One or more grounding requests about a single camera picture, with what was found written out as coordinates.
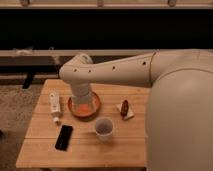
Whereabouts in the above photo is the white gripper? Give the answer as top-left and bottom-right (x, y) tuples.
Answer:
(69, 83), (94, 111)

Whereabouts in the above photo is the orange ceramic bowl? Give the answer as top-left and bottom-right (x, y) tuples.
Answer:
(67, 92), (101, 118)

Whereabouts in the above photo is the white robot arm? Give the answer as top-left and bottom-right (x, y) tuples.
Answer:
(59, 49), (213, 171)

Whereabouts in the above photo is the white tube bottle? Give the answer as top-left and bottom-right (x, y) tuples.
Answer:
(49, 91), (62, 125)

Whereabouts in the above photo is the white paper cup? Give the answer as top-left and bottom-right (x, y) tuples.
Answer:
(94, 117), (114, 141)

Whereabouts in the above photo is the white napkin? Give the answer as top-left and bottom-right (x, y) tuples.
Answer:
(116, 103), (134, 120)

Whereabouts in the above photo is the brown food item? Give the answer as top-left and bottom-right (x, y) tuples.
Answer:
(120, 100), (129, 117)

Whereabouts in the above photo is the black smartphone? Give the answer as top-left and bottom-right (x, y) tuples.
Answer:
(55, 125), (73, 151)

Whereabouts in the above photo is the wooden table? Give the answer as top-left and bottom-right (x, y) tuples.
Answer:
(16, 79), (149, 168)

